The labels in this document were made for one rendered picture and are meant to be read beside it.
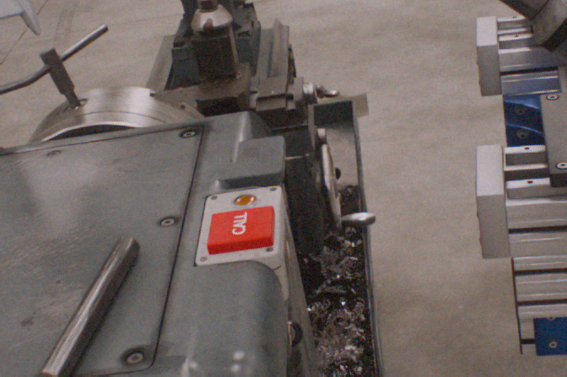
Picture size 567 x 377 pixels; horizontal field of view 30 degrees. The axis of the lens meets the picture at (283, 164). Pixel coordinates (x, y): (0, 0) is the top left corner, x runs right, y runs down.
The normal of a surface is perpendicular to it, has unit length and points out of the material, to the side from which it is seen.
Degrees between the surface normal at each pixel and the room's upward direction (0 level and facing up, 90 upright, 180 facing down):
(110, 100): 7
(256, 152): 0
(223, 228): 0
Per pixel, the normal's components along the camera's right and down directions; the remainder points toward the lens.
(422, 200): -0.17, -0.88
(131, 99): 0.11, -0.89
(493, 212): -0.16, 0.46
